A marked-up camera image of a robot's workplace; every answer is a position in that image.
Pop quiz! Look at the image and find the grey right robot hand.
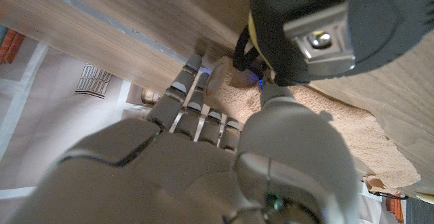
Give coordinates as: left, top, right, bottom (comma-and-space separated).
6, 54, 361, 224

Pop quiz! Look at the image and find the tan adhesive wrap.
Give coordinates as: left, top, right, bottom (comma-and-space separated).
203, 56, 422, 195

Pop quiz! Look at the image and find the printed bookshelf backdrop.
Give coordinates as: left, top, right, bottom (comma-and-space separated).
0, 23, 434, 224

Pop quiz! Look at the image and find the black tape measure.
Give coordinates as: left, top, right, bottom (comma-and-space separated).
233, 0, 434, 88

